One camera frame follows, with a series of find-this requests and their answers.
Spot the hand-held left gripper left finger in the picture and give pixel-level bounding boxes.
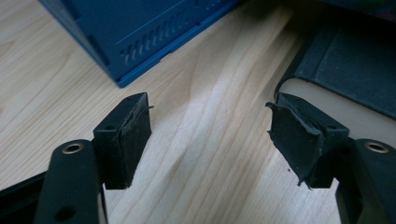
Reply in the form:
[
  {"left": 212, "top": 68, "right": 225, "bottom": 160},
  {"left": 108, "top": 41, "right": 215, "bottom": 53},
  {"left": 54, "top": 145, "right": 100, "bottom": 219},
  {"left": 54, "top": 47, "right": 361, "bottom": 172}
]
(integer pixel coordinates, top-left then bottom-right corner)
[{"left": 92, "top": 91, "right": 153, "bottom": 190}]

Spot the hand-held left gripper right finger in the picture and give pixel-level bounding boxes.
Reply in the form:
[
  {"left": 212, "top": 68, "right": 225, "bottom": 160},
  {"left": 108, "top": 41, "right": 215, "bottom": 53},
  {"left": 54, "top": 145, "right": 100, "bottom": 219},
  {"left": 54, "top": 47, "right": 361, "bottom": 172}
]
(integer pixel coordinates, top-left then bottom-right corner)
[{"left": 265, "top": 91, "right": 351, "bottom": 189}]

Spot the thick black hardcover book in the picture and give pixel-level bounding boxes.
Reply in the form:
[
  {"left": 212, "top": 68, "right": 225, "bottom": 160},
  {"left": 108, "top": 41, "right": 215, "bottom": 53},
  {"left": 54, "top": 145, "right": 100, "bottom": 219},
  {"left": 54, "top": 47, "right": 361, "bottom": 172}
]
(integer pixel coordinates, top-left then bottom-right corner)
[{"left": 274, "top": 18, "right": 396, "bottom": 147}]

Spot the blue plastic file rack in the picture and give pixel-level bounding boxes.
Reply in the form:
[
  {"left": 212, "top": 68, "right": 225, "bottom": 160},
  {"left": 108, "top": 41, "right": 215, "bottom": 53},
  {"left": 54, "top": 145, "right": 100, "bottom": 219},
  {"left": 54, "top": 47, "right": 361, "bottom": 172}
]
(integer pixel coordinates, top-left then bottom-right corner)
[{"left": 38, "top": 0, "right": 241, "bottom": 89}]

